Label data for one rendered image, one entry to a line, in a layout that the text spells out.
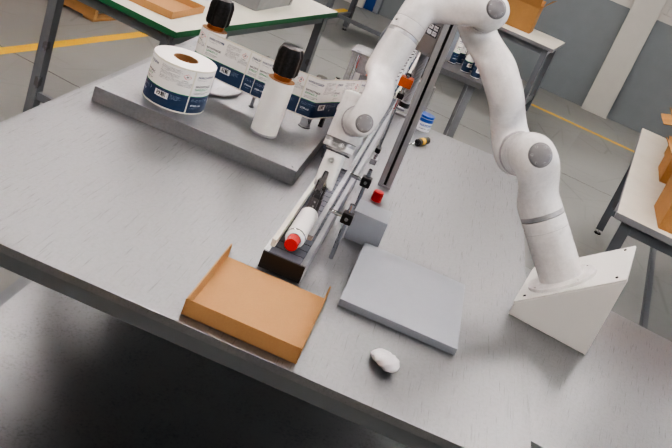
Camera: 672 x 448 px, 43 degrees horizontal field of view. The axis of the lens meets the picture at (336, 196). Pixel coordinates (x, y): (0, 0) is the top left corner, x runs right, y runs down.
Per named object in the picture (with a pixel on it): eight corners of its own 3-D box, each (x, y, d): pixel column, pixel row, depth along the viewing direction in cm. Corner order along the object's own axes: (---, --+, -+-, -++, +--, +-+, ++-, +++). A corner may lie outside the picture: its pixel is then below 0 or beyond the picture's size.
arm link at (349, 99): (361, 148, 220) (349, 144, 228) (381, 101, 219) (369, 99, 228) (333, 136, 217) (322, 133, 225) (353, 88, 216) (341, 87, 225)
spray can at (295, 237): (303, 203, 222) (284, 231, 203) (321, 210, 222) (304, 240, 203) (296, 220, 224) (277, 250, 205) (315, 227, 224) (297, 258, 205)
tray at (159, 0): (160, -6, 419) (162, -13, 418) (203, 13, 416) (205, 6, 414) (125, -1, 388) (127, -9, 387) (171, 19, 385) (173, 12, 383)
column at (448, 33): (379, 180, 287) (458, -8, 261) (391, 186, 286) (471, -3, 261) (377, 185, 282) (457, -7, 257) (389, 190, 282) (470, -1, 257)
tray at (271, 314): (226, 257, 203) (231, 243, 202) (325, 300, 202) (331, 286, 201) (180, 314, 176) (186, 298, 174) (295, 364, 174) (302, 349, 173)
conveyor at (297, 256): (370, 108, 357) (373, 99, 356) (388, 115, 357) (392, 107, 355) (263, 264, 205) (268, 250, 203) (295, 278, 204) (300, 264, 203)
